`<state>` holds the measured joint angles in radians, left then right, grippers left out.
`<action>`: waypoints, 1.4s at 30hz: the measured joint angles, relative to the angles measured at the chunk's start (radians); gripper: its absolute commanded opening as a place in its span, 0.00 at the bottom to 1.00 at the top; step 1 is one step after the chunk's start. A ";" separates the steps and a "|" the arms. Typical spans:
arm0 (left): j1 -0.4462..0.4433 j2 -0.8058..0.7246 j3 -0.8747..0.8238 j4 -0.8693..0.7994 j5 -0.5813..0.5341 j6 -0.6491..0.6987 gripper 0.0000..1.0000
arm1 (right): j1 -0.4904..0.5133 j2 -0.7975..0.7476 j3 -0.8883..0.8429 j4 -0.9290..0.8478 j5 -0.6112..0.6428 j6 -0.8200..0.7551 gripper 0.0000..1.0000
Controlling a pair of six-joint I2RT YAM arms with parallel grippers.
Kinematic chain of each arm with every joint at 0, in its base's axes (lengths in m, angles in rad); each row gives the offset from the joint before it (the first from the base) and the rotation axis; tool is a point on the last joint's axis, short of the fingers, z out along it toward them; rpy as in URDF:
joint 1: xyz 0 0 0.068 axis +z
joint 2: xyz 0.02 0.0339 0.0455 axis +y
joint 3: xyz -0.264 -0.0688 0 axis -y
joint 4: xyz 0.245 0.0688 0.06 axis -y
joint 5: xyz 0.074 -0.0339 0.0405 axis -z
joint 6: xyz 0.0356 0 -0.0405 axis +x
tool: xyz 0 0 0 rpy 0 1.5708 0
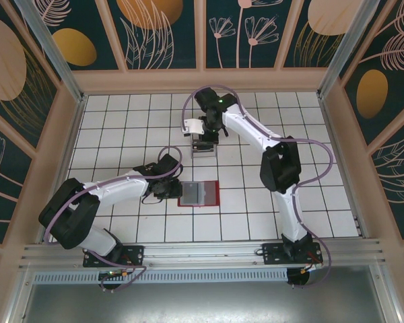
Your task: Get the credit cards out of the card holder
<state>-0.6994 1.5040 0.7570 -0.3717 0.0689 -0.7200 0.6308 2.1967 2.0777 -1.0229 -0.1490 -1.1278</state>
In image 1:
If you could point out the dark credit card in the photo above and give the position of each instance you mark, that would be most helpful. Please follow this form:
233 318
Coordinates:
202 146

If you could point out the red card holder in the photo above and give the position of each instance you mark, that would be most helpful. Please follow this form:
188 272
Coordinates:
211 193

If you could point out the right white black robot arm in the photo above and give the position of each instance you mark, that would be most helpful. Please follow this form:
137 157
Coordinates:
245 124

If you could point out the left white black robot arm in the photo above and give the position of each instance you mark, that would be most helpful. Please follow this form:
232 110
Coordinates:
121 188

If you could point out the grey metal sheet panel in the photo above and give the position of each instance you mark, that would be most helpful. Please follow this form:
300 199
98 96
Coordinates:
202 303

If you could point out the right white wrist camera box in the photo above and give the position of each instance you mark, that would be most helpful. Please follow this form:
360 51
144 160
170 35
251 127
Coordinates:
193 126

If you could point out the aluminium mounting rail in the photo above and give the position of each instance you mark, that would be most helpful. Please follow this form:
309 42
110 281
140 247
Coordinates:
205 250

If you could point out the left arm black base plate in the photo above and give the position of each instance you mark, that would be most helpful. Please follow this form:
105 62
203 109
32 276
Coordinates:
134 255

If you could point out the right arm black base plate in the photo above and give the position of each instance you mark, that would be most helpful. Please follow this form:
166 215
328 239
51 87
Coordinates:
272 255

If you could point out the aluminium corner post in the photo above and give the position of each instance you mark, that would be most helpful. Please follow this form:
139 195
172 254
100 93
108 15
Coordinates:
50 43
350 43

